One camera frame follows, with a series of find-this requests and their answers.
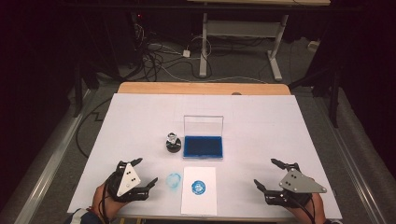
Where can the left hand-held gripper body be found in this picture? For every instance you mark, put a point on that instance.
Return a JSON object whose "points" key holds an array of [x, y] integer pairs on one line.
{"points": [[128, 180]]}

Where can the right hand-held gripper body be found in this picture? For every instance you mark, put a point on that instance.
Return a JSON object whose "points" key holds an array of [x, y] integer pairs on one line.
{"points": [[302, 183]]}

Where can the black round stamp cap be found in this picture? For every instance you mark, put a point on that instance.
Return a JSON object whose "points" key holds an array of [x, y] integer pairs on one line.
{"points": [[173, 147]]}

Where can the person's right hand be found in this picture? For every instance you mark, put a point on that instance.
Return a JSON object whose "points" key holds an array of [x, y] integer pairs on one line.
{"points": [[308, 211]]}

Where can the person's left hand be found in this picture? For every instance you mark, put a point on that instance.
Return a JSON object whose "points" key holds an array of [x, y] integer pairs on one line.
{"points": [[106, 202]]}

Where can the white table cover sheet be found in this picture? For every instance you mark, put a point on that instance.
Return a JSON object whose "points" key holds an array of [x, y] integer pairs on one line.
{"points": [[249, 124]]}

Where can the white paper sheet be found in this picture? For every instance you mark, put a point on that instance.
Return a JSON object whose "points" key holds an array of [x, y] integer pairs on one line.
{"points": [[199, 205]]}

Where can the blue ink pad clear case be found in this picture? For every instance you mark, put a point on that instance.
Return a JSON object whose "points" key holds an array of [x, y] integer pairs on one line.
{"points": [[203, 146]]}

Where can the grey round table plug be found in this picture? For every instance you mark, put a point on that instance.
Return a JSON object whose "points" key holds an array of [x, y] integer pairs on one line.
{"points": [[236, 93]]}

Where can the black metal stand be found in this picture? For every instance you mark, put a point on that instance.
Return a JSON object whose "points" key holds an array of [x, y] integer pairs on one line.
{"points": [[77, 93], [334, 99]]}

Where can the wooden table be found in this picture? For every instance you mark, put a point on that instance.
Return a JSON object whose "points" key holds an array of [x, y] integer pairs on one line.
{"points": [[186, 88]]}

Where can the white power adapter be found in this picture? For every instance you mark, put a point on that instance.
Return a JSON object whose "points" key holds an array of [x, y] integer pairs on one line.
{"points": [[186, 53]]}

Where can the white power strip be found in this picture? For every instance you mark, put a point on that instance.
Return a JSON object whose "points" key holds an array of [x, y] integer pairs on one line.
{"points": [[313, 46]]}

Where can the aluminium rail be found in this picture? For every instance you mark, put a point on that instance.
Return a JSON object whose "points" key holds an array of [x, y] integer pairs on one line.
{"points": [[351, 161], [53, 155]]}

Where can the white metal-frame desk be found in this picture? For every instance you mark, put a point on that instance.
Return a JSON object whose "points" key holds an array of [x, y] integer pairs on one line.
{"points": [[243, 28]]}

